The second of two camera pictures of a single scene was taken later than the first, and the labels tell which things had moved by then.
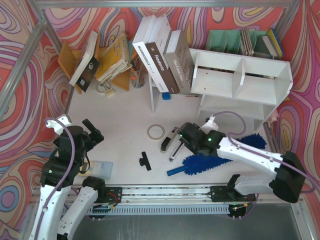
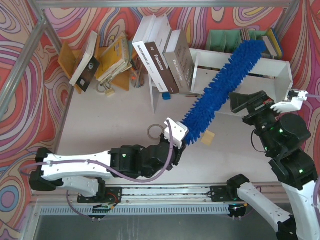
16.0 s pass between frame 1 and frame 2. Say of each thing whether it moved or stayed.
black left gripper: moved
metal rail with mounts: stayed
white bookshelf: stayed
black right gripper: moved
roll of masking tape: stayed
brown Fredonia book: stayed
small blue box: stayed
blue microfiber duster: moved
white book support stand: stayed
